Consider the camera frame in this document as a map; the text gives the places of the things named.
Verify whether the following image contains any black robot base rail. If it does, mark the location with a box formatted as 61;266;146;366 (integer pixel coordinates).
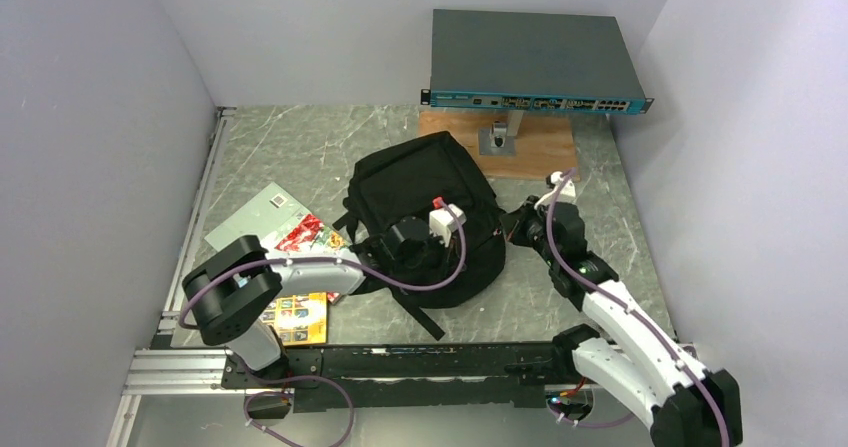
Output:
221;341;581;413

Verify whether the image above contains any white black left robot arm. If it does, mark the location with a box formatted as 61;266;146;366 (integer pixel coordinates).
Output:
178;209;468;387

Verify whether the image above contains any grey notebook with label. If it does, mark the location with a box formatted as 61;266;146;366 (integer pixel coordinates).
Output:
204;182;310;251

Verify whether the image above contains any aluminium frame rail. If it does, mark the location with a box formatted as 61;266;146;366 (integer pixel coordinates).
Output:
106;107;237;446

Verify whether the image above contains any red colourful book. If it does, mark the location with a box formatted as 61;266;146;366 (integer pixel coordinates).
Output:
274;213;352;305

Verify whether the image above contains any grey metal stand bracket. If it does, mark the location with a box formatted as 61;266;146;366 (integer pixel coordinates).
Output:
478;110;524;157

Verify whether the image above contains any yellow picture book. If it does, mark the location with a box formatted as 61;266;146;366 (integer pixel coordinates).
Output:
260;293;329;347

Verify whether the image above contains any wooden base board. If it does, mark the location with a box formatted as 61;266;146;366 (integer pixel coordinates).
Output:
418;111;578;180

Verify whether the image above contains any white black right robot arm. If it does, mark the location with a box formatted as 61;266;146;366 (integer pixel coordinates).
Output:
501;196;743;446

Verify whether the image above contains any teal network switch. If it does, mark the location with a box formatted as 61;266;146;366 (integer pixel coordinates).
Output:
420;9;654;115

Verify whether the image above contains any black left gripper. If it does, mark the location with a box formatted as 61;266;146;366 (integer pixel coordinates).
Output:
393;228;466;285

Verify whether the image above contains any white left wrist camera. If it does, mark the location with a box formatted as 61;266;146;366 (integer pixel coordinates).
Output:
428;197;466;245

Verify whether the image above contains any black student backpack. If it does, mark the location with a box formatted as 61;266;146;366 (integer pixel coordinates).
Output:
333;131;506;340

